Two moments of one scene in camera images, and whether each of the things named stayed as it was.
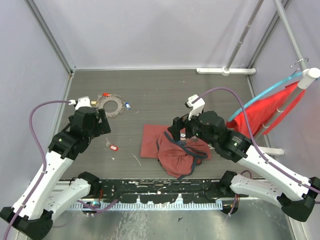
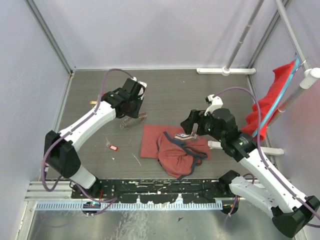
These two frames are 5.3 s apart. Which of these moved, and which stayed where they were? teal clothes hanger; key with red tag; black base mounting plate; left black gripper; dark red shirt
Moved: left black gripper; teal clothes hanger
Stayed: dark red shirt; black base mounting plate; key with red tag
